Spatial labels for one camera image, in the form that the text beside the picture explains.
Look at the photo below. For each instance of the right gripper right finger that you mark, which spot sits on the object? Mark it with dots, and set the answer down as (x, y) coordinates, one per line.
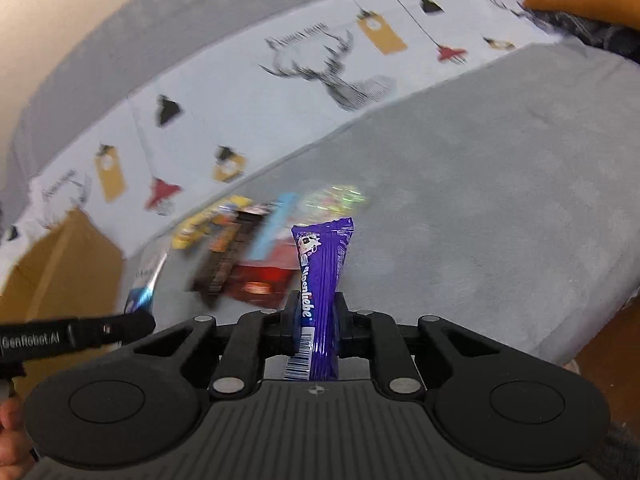
(376, 338)

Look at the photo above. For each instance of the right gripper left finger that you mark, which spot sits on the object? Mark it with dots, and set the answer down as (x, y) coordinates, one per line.
(249, 343)

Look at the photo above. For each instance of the purple candy packet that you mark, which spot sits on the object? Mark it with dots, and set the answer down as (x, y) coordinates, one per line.
(321, 250)

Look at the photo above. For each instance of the iridescent candy bag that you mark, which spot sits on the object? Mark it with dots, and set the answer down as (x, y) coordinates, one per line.
(330, 203)

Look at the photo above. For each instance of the white blue packet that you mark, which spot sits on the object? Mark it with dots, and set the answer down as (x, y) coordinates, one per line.
(141, 294)

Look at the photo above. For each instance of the left hand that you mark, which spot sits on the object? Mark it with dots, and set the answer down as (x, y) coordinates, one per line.
(16, 458)

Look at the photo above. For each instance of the red snack packet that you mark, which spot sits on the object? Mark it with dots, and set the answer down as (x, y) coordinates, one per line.
(264, 283)

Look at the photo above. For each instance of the brown cardboard box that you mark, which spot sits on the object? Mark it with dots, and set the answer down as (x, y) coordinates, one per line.
(74, 270)

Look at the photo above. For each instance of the dark chocolate bar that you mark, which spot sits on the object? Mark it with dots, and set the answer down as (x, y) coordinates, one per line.
(223, 253)

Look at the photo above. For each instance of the yellow snack wrapper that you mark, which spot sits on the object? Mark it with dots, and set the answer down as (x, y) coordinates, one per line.
(191, 230)

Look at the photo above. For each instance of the blue snack stick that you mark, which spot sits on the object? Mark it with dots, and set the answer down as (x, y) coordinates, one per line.
(269, 231)

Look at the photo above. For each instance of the grey printed sofa cover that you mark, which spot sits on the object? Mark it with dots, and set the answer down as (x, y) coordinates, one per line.
(498, 160)

